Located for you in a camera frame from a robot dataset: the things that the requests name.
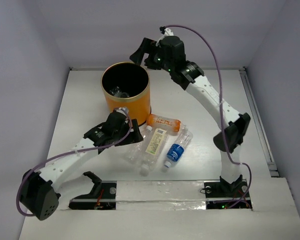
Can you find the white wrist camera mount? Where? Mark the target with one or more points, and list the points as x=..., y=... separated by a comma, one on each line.
x=165, y=32

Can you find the clear bottle black label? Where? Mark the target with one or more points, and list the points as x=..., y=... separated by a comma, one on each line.
x=118, y=93

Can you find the metal rail right side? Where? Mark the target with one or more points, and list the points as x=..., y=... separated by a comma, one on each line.
x=259, y=125

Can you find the clear bottle blue label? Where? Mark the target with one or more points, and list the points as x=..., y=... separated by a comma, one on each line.
x=177, y=149

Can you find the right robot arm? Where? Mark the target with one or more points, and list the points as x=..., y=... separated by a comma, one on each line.
x=233, y=125

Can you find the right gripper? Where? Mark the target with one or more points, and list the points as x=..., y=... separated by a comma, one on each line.
x=147, y=45

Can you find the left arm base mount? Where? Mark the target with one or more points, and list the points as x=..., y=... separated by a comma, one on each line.
x=102, y=195

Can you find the clear unlabelled plastic bottle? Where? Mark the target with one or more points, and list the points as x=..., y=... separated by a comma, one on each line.
x=133, y=155

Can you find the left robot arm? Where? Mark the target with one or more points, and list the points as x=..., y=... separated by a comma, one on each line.
x=38, y=195

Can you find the orange cylindrical bin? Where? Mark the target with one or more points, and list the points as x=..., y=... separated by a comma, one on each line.
x=132, y=79

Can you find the orange label plastic bottle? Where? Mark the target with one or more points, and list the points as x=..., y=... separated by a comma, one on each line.
x=172, y=126

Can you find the clear bottle cream label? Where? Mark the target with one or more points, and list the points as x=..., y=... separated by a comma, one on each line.
x=151, y=150

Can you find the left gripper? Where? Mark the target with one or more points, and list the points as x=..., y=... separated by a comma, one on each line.
x=129, y=132

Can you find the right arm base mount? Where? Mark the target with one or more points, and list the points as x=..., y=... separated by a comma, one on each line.
x=223, y=195

